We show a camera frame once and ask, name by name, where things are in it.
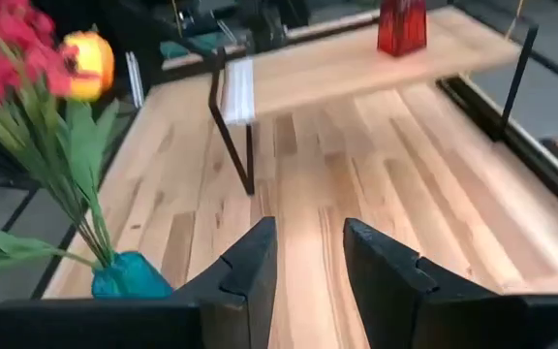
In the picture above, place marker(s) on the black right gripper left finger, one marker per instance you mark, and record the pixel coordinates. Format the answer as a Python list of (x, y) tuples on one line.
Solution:
[(247, 305)]

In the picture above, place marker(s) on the red blossom flower sprig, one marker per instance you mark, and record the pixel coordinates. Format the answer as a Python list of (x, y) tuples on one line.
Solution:
[(8, 34)]

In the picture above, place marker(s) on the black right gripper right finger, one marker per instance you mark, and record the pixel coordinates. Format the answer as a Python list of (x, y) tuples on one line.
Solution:
[(395, 310)]

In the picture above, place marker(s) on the red glass vase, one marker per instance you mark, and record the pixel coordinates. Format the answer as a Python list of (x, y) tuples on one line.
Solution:
[(401, 26)]

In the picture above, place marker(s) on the silver metal bracket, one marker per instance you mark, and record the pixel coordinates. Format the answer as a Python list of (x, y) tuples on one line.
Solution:
[(134, 80)]

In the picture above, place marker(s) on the black metal table frame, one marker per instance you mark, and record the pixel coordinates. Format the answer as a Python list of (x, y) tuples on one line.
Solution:
[(526, 145)]

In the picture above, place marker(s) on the wooden shelf with black frame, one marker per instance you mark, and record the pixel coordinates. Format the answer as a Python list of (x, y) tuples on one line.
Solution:
[(347, 68)]

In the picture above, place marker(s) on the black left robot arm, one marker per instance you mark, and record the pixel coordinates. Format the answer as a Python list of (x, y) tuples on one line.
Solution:
[(269, 22)]

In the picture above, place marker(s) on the yellow artificial tulip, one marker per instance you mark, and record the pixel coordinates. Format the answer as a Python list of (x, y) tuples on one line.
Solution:
[(90, 65)]

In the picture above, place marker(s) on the blue glass vase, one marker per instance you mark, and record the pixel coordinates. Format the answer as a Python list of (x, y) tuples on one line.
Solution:
[(129, 278)]

